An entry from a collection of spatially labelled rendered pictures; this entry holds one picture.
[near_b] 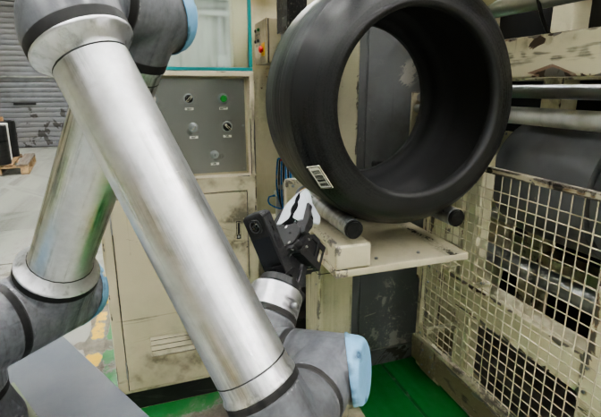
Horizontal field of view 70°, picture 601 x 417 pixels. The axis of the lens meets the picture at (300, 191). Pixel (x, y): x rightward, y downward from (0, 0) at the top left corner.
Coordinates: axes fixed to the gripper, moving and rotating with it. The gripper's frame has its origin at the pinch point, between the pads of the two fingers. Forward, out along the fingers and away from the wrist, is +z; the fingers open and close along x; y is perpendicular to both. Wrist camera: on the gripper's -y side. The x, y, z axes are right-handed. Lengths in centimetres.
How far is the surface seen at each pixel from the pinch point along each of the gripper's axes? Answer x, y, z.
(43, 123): -854, 46, 454
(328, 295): -34, 59, 13
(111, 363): -147, 60, -13
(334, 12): 11.7, -18.1, 28.9
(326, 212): -9.8, 19.6, 12.3
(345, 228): -1.4, 17.8, 4.4
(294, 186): -26.6, 21.5, 27.4
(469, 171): 22.2, 28.1, 24.3
